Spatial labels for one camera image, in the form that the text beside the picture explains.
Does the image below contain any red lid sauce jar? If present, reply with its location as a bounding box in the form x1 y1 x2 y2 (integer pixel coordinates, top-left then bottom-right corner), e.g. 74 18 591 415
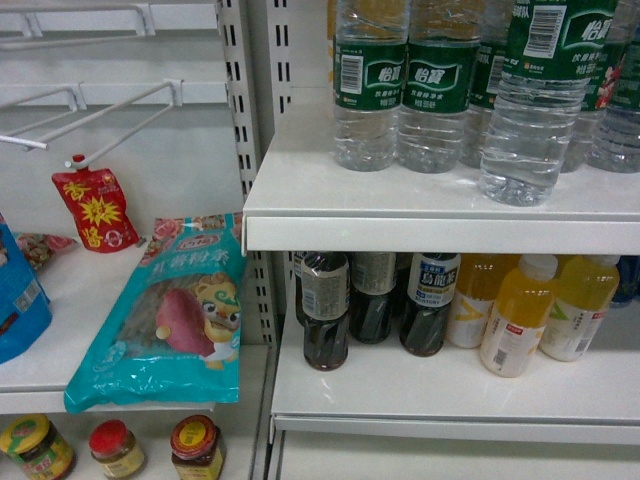
88 419 146 479

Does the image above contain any white drinks shelf below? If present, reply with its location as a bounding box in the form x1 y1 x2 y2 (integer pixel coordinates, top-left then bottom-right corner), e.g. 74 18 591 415
271 304 639 445

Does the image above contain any water bottle shelf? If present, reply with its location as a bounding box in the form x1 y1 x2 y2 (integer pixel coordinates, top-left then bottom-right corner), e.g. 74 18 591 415
333 0 410 172
396 1 484 174
460 1 514 168

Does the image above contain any white water shelf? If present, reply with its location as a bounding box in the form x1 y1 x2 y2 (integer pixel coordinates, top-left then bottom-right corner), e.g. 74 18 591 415
243 101 639 255

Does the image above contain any front yellow juice bottle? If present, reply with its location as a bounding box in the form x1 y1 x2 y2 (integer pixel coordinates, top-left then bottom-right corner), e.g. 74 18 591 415
480 254 558 378

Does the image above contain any yellow lid sauce jar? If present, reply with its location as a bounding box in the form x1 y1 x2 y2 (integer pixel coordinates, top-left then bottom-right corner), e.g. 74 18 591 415
1 414 76 480

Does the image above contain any yellow vitamin drink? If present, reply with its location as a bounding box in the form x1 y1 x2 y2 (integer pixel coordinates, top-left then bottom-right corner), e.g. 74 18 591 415
446 253 519 349
539 255 620 362

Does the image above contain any front dark tea bottle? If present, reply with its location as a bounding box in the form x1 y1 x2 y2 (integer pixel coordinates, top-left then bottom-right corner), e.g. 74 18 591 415
301 251 350 371

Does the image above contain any oolong tea bottle white label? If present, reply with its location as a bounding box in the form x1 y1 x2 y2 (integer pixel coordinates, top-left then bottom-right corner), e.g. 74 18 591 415
399 252 461 357

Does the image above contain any white slotted shelf upright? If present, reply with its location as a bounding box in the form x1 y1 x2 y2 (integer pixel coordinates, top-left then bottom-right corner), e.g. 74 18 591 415
215 0 278 347

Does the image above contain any red spicy sauce pouch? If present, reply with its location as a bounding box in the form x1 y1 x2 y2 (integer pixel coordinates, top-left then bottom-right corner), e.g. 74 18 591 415
52 167 140 253

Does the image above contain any middle dark tea bottle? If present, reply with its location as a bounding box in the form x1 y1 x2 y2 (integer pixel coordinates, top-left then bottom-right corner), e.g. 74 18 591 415
349 252 397 344

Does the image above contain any blue snack bag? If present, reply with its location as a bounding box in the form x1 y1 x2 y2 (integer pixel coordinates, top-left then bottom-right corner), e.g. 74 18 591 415
1 218 52 363

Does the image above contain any small floral snack packet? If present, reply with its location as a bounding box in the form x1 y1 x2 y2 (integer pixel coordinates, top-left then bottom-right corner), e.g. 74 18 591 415
14 233 78 270

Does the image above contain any teal sweet potato noodle bag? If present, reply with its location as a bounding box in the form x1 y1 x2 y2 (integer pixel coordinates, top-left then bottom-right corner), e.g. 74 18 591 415
64 213 246 413

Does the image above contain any upper white wire hook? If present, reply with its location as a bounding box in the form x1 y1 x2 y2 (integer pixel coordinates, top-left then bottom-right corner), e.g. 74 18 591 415
1 1 156 52

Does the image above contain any dark chili sauce jar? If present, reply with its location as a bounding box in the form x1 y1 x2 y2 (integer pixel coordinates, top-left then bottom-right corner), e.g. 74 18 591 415
170 415 225 480

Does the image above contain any white wire display hook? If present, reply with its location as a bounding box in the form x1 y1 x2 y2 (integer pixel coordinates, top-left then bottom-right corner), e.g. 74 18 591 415
1 79 183 170

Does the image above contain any blue bottle far right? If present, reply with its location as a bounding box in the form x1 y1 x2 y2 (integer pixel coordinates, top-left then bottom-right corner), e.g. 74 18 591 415
611 255 639 308

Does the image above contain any white left side shelf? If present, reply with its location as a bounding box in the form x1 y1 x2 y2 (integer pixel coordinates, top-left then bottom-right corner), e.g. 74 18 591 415
0 242 274 415

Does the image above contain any water bottle green label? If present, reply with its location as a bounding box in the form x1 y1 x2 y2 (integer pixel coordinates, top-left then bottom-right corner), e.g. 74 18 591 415
478 0 617 207

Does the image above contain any dark tea bottle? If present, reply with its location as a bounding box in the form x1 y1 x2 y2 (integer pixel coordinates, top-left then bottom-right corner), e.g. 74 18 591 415
301 251 350 371
349 252 397 344

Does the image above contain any right yellow vitamin drink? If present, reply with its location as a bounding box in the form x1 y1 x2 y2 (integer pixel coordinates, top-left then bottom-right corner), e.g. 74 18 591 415
539 255 620 362

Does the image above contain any yellow vitamin drink left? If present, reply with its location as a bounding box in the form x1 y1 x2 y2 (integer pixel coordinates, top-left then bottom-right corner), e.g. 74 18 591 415
446 253 519 349

